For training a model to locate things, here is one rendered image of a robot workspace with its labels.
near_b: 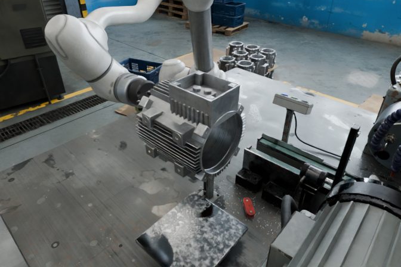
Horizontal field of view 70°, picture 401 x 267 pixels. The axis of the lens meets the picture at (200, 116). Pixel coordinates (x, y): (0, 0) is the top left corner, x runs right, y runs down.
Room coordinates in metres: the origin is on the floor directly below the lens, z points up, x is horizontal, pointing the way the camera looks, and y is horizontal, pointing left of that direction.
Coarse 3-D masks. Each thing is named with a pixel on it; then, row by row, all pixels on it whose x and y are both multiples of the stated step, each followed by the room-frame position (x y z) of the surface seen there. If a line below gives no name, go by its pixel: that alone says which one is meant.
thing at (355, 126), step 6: (354, 126) 0.69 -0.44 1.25; (354, 132) 0.68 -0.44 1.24; (360, 132) 0.69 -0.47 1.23; (348, 138) 0.68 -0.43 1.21; (354, 138) 0.67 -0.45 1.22; (348, 144) 0.68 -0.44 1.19; (348, 150) 0.68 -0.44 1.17; (342, 156) 0.68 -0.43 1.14; (348, 156) 0.68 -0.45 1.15; (342, 162) 0.68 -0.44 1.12; (342, 168) 0.68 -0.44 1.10; (336, 174) 0.68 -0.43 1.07; (342, 174) 0.67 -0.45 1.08; (336, 180) 0.68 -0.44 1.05
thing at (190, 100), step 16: (176, 80) 0.58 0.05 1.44; (192, 80) 0.62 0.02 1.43; (208, 80) 0.62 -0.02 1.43; (224, 80) 0.59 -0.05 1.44; (176, 96) 0.55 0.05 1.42; (192, 96) 0.52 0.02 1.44; (208, 96) 0.51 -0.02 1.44; (224, 96) 0.52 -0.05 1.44; (176, 112) 0.55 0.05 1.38; (192, 112) 0.52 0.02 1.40; (208, 112) 0.49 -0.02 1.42; (224, 112) 0.52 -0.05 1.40
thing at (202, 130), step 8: (144, 96) 0.61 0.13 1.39; (144, 104) 0.59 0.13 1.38; (240, 104) 0.57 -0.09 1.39; (240, 112) 0.57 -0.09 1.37; (200, 128) 0.48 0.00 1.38; (208, 128) 0.48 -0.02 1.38; (200, 136) 0.47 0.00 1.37; (144, 144) 0.60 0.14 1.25; (200, 176) 0.48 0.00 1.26; (208, 176) 0.49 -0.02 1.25
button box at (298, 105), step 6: (276, 96) 1.23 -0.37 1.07; (282, 96) 1.21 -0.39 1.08; (288, 96) 1.25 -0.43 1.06; (276, 102) 1.21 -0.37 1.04; (282, 102) 1.20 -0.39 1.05; (288, 102) 1.18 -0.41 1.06; (294, 102) 1.17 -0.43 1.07; (300, 102) 1.15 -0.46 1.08; (288, 108) 1.17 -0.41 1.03; (294, 108) 1.15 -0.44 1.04; (300, 108) 1.14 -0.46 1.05; (306, 108) 1.12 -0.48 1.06; (306, 114) 1.12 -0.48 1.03
